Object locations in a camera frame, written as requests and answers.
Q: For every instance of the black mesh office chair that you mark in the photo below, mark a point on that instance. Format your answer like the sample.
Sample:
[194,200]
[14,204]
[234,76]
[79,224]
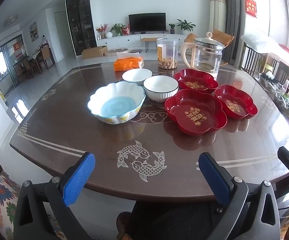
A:
[174,220]

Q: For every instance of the orange tissue pack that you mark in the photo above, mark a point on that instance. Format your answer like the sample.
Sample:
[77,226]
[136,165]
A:
[128,63]

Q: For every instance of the white round vase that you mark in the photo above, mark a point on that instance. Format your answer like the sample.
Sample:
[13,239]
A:
[109,34]

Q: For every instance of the wooden dining table with chairs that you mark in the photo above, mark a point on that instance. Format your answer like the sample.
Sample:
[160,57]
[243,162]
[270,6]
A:
[34,60]

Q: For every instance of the red gift box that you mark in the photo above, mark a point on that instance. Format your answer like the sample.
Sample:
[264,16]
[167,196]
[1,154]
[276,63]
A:
[126,31]

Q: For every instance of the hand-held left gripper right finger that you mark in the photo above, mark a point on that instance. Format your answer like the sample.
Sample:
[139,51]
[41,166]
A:
[213,177]

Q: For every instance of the framed wall painting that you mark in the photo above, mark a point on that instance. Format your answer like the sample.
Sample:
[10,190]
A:
[33,31]

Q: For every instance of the sliding glass door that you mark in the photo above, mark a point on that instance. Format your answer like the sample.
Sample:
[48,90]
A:
[2,62]

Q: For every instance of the orange lounge chair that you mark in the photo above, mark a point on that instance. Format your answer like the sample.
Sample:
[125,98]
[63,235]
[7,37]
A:
[224,38]

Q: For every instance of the white television cabinet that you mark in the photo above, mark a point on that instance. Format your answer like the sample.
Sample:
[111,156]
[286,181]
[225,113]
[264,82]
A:
[124,41]

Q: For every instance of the dark wooden railing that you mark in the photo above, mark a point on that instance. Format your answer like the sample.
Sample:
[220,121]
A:
[257,62]

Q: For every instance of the flat screen television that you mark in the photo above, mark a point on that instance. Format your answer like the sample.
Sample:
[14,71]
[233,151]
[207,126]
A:
[147,22]

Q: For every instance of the small potted plant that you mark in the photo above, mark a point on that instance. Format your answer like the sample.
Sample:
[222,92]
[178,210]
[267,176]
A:
[172,28]

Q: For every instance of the large leafy potted plant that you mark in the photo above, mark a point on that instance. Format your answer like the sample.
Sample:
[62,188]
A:
[185,26]

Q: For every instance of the covered standing air conditioner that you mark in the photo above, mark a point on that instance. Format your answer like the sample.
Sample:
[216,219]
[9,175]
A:
[217,10]

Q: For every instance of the green potted plant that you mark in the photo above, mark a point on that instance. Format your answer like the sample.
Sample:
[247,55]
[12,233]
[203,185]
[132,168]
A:
[118,28]

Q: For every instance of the white interior door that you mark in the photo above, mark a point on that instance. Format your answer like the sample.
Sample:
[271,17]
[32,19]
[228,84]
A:
[60,35]

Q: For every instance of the black glass display cabinet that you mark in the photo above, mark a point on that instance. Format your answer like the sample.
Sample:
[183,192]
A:
[80,20]

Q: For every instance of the red wall hanging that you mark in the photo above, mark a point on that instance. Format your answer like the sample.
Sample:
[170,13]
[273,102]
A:
[251,7]

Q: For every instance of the clear plastic snack jar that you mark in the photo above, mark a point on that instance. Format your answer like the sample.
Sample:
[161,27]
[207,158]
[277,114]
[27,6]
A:
[167,52]

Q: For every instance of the red flower-shaped plate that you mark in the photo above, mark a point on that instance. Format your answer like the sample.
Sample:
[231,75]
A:
[195,80]
[194,112]
[235,102]

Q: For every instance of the round ceiling lamp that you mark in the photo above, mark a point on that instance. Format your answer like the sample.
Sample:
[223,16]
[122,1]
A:
[11,20]

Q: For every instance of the red flowers in vase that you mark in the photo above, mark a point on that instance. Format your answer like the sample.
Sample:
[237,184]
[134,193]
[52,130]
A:
[101,30]

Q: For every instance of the tray of assorted clutter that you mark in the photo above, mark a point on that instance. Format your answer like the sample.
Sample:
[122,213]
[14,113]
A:
[284,92]

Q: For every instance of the grey curtain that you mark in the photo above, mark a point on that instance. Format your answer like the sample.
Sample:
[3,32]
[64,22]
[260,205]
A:
[233,17]

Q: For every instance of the red door poster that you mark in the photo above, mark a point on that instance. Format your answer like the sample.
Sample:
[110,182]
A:
[17,47]

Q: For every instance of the white pillow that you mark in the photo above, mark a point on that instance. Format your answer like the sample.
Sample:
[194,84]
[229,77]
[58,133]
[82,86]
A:
[259,41]

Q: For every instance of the cardboard box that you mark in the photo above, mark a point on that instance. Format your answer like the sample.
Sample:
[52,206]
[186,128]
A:
[93,52]

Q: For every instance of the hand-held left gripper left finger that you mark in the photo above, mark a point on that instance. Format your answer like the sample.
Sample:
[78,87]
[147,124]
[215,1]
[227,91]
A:
[78,177]

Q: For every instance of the white ceramic bowl dark rim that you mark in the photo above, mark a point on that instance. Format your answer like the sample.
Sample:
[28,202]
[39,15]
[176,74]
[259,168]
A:
[137,76]
[160,87]

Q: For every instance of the wooden bench with black legs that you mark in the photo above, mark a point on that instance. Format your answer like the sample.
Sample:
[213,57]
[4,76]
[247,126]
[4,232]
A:
[148,40]

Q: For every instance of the scalloped white and blue bowl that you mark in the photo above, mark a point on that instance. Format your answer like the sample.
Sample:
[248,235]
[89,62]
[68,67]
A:
[117,105]

